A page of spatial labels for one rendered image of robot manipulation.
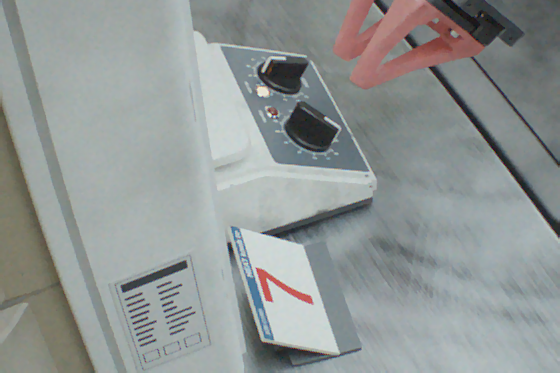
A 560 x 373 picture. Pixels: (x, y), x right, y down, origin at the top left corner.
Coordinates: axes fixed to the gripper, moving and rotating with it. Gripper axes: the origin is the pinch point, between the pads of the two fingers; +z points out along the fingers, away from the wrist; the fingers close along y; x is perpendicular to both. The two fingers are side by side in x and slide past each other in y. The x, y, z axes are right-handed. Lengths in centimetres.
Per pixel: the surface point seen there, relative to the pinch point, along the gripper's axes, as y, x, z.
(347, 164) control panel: -1.0, 7.1, 6.8
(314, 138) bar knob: -2.8, 5.1, 7.1
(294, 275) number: 4.3, 5.3, 12.7
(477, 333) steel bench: 12.5, 12.5, 6.5
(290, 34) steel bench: -18.1, 11.3, 7.5
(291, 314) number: 7.7, 3.8, 13.2
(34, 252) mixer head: 35, -38, -6
